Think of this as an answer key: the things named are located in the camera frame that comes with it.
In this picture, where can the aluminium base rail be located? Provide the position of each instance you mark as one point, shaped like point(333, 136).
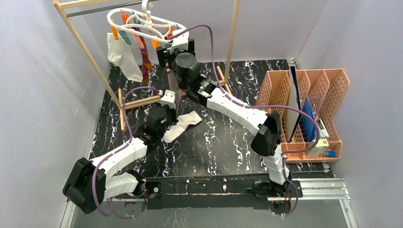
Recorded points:
point(257, 185)

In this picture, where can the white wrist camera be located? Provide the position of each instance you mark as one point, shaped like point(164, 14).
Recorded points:
point(167, 98)
point(181, 43)

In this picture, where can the white board in organizer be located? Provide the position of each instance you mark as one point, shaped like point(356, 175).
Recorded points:
point(294, 100)

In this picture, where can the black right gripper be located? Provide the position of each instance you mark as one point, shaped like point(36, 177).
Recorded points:
point(176, 52)

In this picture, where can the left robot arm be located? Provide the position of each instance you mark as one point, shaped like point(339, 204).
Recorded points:
point(93, 181)

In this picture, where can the white fluffy sock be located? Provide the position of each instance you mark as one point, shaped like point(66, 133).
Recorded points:
point(119, 54)
point(183, 122)

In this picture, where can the maroon yellow striped sock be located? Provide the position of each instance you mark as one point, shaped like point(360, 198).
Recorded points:
point(146, 63)

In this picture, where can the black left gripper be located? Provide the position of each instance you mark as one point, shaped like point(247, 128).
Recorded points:
point(171, 116)

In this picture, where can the small yellow white box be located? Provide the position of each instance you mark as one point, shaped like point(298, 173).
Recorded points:
point(319, 148)

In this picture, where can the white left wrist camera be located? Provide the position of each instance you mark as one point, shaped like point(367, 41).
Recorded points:
point(167, 98)

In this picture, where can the grey sock with red stripes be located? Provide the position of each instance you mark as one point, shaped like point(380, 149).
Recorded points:
point(173, 85)

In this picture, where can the wooden clothes rack frame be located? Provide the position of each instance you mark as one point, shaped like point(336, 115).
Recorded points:
point(118, 99)

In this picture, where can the orange plastic desk organizer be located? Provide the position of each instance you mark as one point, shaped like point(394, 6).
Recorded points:
point(321, 92)

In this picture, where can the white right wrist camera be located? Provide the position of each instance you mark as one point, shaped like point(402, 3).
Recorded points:
point(181, 43)

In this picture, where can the metal hanging rod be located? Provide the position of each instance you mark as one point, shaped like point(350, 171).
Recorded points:
point(103, 9)

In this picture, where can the blue folder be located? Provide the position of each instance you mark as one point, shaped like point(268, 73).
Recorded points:
point(308, 119)

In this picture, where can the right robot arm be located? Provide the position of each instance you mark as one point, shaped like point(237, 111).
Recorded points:
point(184, 75)

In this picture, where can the white plastic clip hanger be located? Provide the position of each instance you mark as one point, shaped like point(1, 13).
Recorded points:
point(144, 24)

